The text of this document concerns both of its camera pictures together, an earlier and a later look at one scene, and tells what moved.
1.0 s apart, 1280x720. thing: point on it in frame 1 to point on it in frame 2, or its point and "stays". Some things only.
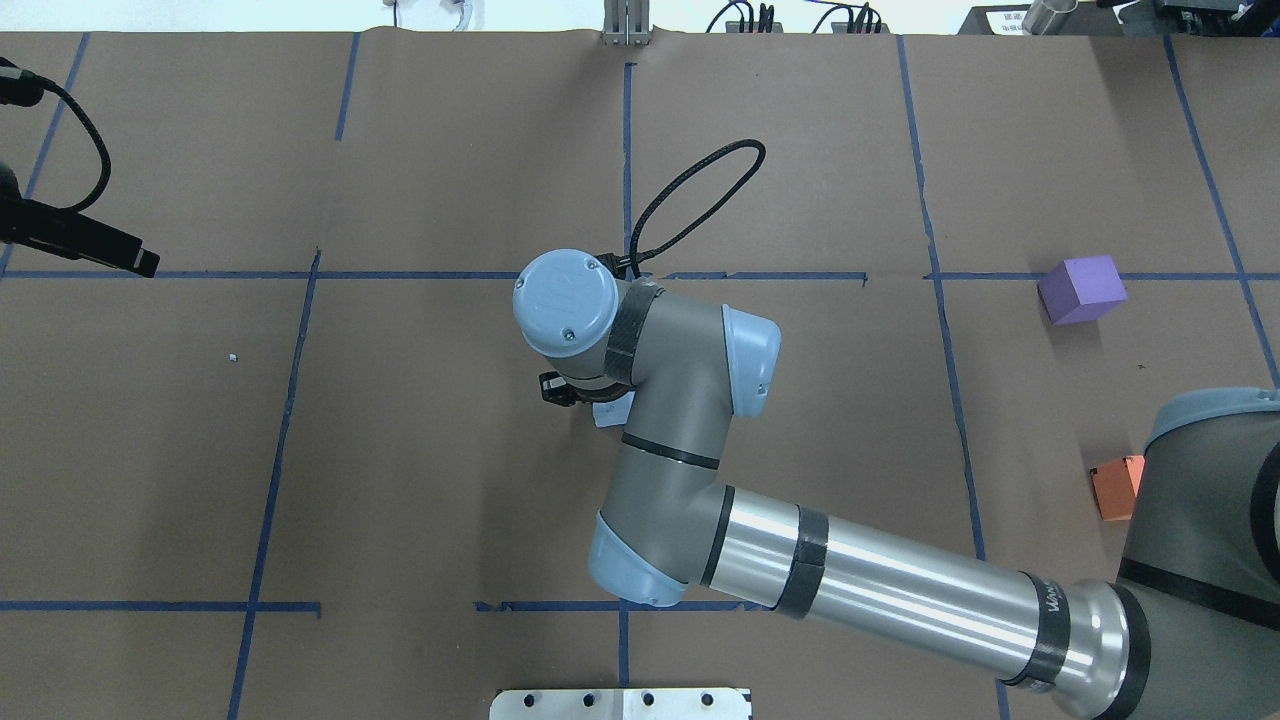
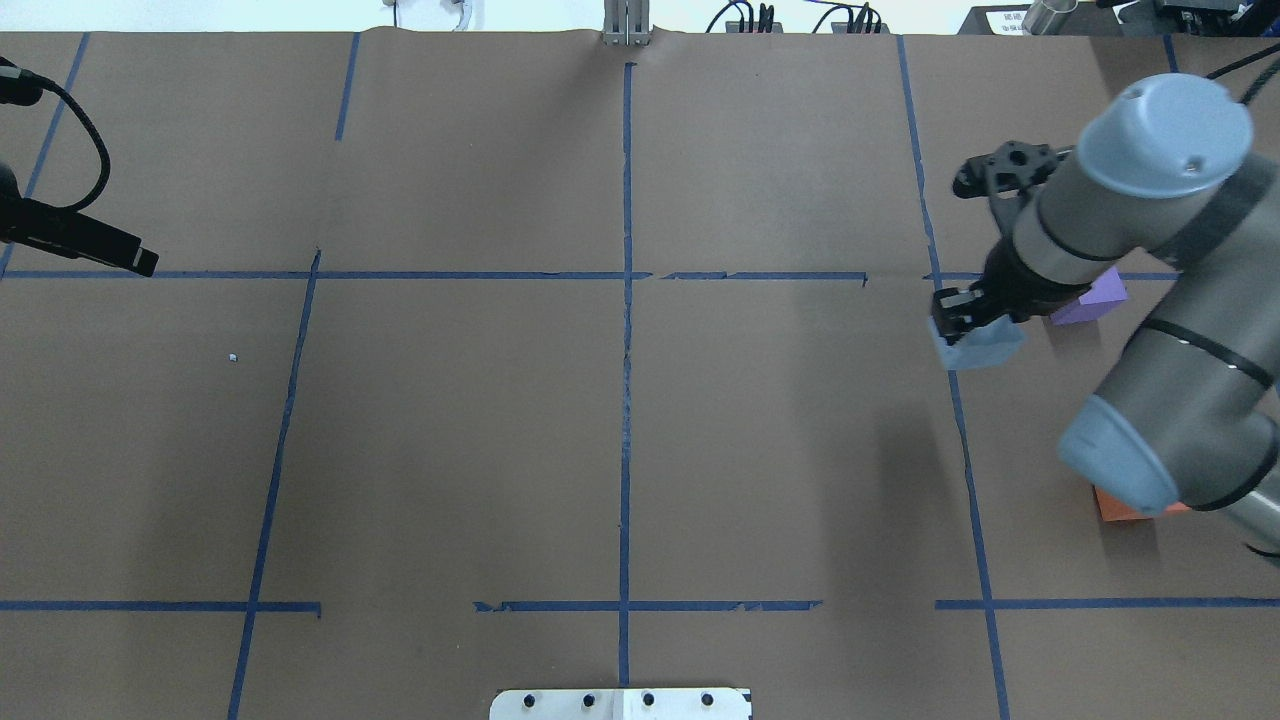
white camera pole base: x=622 y=704 stays
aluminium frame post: x=626 y=23 stays
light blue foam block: x=613 y=412 to x=988 y=346
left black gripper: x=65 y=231 stays
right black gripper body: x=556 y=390 to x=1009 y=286
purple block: x=1082 y=289 stays
